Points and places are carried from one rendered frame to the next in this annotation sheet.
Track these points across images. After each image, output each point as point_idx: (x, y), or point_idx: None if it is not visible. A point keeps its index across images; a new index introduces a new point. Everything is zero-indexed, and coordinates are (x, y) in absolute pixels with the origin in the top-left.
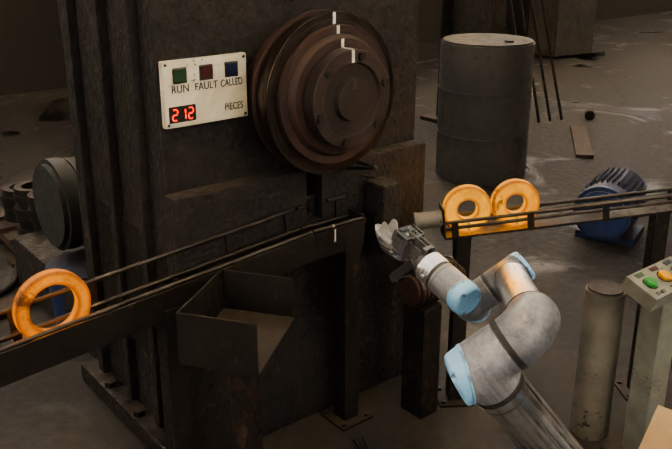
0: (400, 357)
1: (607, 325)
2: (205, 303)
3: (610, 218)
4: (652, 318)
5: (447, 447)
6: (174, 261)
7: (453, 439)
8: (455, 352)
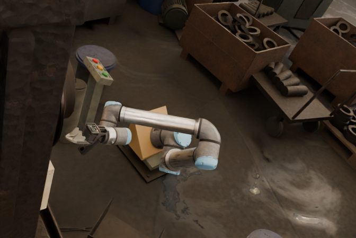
0: None
1: (83, 98)
2: None
3: None
4: (100, 85)
5: (57, 192)
6: None
7: (52, 187)
8: (211, 159)
